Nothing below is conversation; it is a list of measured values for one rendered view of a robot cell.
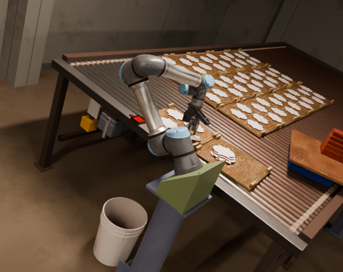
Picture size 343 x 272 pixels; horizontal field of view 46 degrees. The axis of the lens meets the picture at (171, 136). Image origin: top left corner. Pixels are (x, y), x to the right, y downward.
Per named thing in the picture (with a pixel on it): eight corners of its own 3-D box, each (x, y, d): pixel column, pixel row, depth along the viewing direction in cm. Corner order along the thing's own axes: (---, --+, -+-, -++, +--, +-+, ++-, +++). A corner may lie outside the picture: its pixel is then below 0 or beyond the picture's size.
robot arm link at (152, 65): (146, 45, 197) (215, 73, 227) (133, 52, 205) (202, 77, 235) (145, 67, 194) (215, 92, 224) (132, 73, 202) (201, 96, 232)
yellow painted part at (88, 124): (87, 132, 278) (95, 103, 267) (79, 125, 282) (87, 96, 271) (96, 130, 285) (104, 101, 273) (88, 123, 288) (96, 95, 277)
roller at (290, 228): (294, 240, 210) (299, 233, 208) (66, 66, 294) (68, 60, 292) (296, 238, 214) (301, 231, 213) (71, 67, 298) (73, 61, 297)
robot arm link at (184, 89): (189, 78, 228) (203, 79, 235) (176, 83, 236) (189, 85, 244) (190, 92, 227) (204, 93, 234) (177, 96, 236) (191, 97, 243)
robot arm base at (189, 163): (196, 171, 198) (190, 152, 198) (170, 177, 205) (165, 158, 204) (207, 164, 212) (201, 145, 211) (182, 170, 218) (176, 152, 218)
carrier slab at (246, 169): (249, 191, 227) (250, 189, 227) (192, 153, 242) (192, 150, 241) (270, 171, 255) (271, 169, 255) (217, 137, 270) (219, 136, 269)
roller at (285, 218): (297, 236, 214) (303, 229, 212) (71, 66, 298) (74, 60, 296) (300, 234, 218) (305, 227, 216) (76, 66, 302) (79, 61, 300)
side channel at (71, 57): (65, 69, 295) (67, 57, 291) (60, 65, 298) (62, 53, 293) (282, 49, 605) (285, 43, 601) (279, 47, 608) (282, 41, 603)
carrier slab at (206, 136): (190, 151, 243) (192, 149, 242) (141, 117, 258) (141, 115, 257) (217, 137, 271) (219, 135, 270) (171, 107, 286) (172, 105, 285)
